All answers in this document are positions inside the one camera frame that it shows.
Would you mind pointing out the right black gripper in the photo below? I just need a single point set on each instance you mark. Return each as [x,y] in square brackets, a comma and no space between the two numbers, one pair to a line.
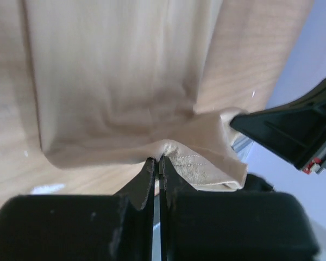
[295,131]

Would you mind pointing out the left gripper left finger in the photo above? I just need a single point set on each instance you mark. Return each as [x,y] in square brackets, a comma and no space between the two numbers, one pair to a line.
[81,227]

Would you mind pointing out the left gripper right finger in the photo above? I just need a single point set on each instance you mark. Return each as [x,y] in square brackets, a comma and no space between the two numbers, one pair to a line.
[241,225]

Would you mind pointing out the beige t shirt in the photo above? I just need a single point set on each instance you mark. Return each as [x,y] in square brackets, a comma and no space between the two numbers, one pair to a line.
[117,81]

